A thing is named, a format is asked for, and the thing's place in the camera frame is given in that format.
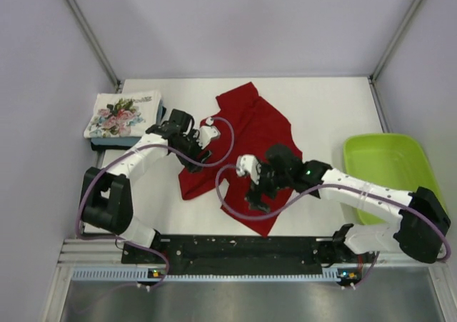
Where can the right corner aluminium post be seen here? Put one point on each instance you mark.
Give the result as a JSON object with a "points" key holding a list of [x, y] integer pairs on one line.
{"points": [[396, 39]]}

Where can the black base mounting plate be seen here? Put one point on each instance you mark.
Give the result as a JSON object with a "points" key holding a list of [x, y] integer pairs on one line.
{"points": [[254, 255]]}

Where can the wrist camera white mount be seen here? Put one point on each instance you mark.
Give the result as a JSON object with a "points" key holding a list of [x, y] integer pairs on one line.
{"points": [[207, 133], [249, 165]]}

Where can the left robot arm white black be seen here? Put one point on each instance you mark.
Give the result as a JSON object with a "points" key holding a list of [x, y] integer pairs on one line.
{"points": [[106, 195]]}

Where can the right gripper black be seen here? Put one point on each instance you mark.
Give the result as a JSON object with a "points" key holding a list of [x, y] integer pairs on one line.
{"points": [[255, 193]]}

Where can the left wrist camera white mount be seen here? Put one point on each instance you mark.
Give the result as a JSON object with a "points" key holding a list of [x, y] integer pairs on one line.
{"points": [[207, 133]]}

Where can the red t shirt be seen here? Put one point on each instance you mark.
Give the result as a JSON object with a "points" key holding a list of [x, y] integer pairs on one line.
{"points": [[257, 126]]}

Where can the corner aluminium post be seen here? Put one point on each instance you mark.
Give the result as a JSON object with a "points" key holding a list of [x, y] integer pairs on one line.
{"points": [[92, 41], [396, 39]]}

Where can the left corner aluminium post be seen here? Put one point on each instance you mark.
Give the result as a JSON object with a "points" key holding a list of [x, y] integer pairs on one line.
{"points": [[92, 41]]}

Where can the white floral folded t shirt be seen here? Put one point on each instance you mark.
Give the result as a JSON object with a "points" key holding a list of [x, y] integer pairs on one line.
{"points": [[124, 115]]}

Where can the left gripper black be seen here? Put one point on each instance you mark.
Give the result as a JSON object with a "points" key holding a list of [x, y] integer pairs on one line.
{"points": [[191, 163]]}

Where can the white slotted cable duct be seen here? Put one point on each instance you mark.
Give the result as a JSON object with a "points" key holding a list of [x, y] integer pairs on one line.
{"points": [[153, 275]]}

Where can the green plastic bin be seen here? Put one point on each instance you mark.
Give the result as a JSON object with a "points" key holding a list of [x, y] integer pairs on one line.
{"points": [[392, 160]]}

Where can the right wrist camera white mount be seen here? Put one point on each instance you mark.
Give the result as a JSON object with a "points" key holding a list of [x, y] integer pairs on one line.
{"points": [[249, 165]]}

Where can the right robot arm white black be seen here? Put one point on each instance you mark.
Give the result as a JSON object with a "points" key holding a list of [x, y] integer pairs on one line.
{"points": [[413, 222]]}

